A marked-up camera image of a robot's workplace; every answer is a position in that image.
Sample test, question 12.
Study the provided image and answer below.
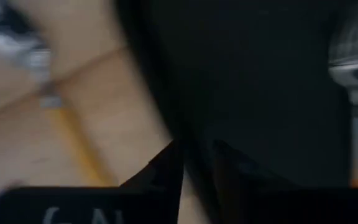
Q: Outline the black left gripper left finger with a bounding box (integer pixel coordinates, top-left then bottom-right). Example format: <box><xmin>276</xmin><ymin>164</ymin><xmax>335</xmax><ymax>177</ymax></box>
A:
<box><xmin>0</xmin><ymin>139</ymin><xmax>185</xmax><ymax>224</ymax></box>

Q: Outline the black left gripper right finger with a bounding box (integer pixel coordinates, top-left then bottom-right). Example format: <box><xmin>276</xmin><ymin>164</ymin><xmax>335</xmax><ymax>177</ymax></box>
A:
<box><xmin>183</xmin><ymin>139</ymin><xmax>358</xmax><ymax>224</ymax></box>

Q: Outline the black rectangular serving tray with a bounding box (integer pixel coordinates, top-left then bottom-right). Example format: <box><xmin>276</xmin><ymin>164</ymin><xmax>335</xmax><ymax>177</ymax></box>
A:
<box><xmin>115</xmin><ymin>0</ymin><xmax>358</xmax><ymax>190</ymax></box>

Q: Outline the spoon with yellow handle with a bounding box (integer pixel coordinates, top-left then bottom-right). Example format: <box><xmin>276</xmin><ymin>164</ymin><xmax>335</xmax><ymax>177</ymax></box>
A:
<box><xmin>0</xmin><ymin>27</ymin><xmax>119</xmax><ymax>189</ymax></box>

